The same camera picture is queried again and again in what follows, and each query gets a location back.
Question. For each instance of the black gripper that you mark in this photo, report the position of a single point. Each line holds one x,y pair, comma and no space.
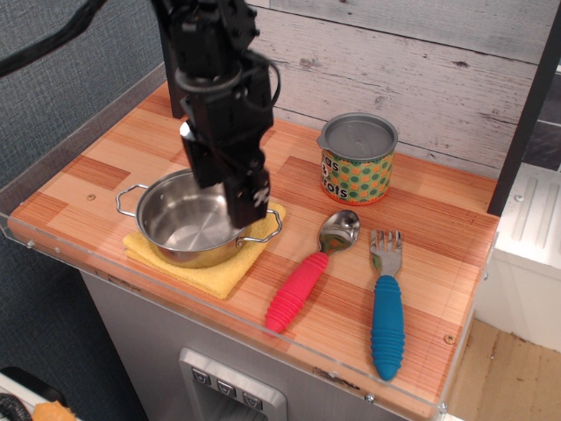
227,117

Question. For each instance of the small steel pot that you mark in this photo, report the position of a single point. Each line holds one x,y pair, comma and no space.
188,226

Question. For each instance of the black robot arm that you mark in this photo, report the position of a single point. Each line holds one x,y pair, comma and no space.
210,37

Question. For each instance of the yellow folded towel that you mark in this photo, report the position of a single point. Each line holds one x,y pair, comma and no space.
217,281

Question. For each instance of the patterned peas carrots can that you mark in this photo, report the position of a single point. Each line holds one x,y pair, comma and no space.
357,157

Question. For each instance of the grey toy cabinet front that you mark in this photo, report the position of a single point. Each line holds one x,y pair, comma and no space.
149,332

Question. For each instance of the silver button panel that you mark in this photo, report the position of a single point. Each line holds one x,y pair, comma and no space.
218,392

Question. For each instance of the orange object at corner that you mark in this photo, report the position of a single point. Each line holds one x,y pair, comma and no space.
52,411

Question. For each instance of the white toy appliance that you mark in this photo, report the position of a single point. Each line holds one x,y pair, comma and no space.
520,290

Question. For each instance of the red handled spoon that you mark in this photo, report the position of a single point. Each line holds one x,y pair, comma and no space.
338,233

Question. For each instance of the black left post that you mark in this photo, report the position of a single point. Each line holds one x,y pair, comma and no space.
173,87

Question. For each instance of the black post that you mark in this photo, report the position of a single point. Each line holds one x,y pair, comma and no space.
173,87
537,94

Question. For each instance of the blue handled fork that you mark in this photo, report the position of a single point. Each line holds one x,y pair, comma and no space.
387,334

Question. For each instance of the black right post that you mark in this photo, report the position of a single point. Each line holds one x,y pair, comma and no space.
537,94

